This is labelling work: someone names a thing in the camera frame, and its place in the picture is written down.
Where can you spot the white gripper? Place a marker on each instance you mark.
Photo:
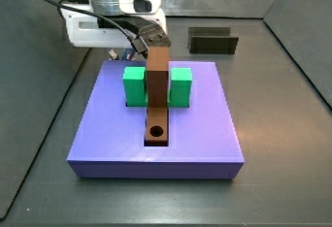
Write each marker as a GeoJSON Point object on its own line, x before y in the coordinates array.
{"type": "Point", "coordinates": [88, 34]}

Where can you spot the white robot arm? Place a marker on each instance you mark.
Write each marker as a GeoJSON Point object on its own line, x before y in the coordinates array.
{"type": "Point", "coordinates": [112, 8]}

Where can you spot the right green block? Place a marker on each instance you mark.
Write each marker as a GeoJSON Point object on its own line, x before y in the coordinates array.
{"type": "Point", "coordinates": [180, 87]}

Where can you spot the green block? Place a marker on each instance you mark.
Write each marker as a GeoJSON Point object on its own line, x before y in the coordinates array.
{"type": "Point", "coordinates": [135, 83]}
{"type": "Point", "coordinates": [180, 87]}

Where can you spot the purple base block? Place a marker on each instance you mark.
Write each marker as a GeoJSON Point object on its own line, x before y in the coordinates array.
{"type": "Point", "coordinates": [109, 147]}

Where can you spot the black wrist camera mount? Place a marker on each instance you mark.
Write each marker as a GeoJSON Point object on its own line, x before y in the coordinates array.
{"type": "Point", "coordinates": [144, 33]}

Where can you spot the blue peg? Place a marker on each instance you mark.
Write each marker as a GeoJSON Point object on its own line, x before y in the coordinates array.
{"type": "Point", "coordinates": [129, 54]}

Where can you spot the black angle fixture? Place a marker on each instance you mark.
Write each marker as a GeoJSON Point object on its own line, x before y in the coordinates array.
{"type": "Point", "coordinates": [211, 40]}

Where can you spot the brown L-shaped bracket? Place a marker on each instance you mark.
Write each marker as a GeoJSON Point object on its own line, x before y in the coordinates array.
{"type": "Point", "coordinates": [157, 89]}

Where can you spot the left green block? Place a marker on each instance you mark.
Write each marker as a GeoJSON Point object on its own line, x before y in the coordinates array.
{"type": "Point", "coordinates": [135, 83]}

